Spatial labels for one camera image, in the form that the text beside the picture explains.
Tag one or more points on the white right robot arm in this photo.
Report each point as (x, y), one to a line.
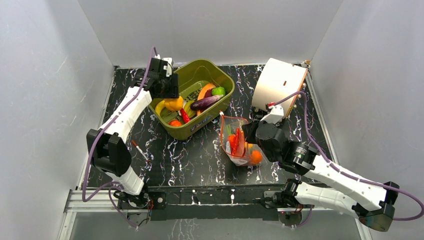
(344, 191)

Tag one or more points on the green toy lime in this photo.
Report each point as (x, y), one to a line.
(218, 91)

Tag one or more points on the olive green plastic bin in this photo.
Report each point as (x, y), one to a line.
(192, 78)

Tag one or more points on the red toy chili pepper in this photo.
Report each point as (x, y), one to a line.
(239, 147)

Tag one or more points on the orange toy papaya slice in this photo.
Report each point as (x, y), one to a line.
(206, 91)

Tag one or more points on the purple toy eggplant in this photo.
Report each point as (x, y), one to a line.
(204, 103)

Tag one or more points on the yellow toy pepper small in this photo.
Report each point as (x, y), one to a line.
(174, 104)

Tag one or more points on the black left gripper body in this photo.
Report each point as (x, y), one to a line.
(167, 87)

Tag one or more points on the yellow toy bell pepper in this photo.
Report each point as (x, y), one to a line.
(248, 145)

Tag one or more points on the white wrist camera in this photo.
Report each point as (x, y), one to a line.
(164, 66)
(275, 113)

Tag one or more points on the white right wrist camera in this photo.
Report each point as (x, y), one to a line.
(275, 113)

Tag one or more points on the yellow green toy fruit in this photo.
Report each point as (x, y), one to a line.
(187, 108)

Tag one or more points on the orange toy fruit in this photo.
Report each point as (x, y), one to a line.
(255, 157)

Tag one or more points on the red toy tomato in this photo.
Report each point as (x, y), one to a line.
(175, 123)

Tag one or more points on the white cylindrical appliance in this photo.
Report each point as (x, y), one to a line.
(277, 80)

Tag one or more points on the clear zip bag orange zipper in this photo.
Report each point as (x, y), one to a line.
(235, 122)

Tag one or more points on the red white marker pen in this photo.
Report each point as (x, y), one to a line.
(140, 150)

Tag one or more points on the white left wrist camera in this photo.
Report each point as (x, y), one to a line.
(164, 66)

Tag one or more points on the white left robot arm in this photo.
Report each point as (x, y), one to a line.
(107, 146)

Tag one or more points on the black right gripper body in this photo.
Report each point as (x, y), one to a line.
(249, 133)

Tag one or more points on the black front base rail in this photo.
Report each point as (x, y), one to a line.
(242, 201)

